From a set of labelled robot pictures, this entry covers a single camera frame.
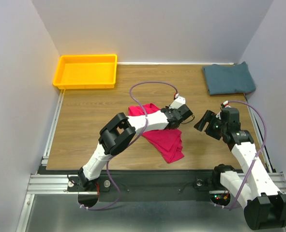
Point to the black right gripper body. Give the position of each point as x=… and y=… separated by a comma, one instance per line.
x=216, y=128

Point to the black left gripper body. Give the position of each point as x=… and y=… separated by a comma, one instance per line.
x=171, y=109

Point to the pink t shirt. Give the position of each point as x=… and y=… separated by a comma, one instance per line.
x=167, y=142

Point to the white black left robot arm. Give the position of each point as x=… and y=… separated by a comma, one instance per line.
x=118, y=133

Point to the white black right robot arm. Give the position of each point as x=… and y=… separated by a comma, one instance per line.
x=263, y=203

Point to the folded teal t shirt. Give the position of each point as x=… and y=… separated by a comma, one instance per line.
x=223, y=80

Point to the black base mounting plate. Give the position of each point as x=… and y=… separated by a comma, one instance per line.
x=134, y=186

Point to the yellow plastic tray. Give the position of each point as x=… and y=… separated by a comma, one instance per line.
x=86, y=72

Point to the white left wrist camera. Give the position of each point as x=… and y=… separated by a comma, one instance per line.
x=178, y=102

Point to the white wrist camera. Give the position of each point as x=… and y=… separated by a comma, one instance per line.
x=178, y=102
x=225, y=104

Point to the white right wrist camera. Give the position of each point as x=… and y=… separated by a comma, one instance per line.
x=225, y=104

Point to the aluminium frame rails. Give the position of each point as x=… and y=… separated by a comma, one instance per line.
x=63, y=212

